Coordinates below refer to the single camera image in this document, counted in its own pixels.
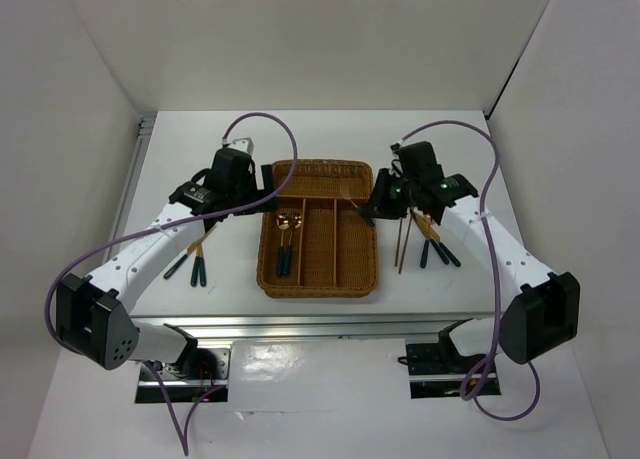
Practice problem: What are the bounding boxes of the gold knife left pile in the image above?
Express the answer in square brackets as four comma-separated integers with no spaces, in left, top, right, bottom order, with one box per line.
[163,229,213,280]

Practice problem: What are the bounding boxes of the gold spoon green handle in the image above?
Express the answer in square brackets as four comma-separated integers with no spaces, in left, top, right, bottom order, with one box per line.
[276,213,290,277]
[283,213,302,276]

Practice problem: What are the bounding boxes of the gold spoon right pile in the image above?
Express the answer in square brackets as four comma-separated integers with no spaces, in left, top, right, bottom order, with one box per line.
[417,216,432,269]

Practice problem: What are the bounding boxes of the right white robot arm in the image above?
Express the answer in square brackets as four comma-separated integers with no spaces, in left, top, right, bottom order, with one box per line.
[360,141,580,364]

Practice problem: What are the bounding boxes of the copper chopstick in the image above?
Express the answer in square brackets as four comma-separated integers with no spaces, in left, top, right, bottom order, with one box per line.
[398,218,413,275]
[394,218,403,268]

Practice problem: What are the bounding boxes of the gold knife green handle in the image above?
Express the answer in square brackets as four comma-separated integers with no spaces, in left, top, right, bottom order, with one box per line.
[340,182,361,212]

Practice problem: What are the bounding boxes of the right copper chopstick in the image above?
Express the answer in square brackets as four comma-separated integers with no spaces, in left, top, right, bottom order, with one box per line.
[398,218,413,275]

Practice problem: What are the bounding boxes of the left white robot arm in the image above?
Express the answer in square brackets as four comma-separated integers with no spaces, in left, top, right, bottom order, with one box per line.
[55,138,273,378]

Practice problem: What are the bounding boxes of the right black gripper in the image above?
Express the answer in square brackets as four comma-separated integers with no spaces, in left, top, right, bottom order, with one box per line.
[361,167,419,220]

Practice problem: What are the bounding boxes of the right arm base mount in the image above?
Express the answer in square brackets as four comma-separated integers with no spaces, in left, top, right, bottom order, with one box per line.
[396,343,484,399]

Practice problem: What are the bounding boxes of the left copper chopstick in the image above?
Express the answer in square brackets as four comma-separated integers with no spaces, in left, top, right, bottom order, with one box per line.
[394,218,403,268]

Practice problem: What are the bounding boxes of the aluminium left side rail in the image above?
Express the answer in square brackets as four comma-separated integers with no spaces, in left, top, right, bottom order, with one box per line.
[109,111,158,240]

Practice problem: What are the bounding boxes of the brown wicker cutlery tray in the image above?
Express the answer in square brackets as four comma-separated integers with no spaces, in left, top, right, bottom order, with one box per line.
[257,159,379,299]

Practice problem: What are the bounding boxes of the aluminium table front rail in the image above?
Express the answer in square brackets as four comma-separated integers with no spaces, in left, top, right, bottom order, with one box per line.
[137,314,464,340]

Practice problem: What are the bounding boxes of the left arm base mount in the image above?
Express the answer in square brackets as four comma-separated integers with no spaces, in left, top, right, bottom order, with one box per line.
[134,345,231,404]

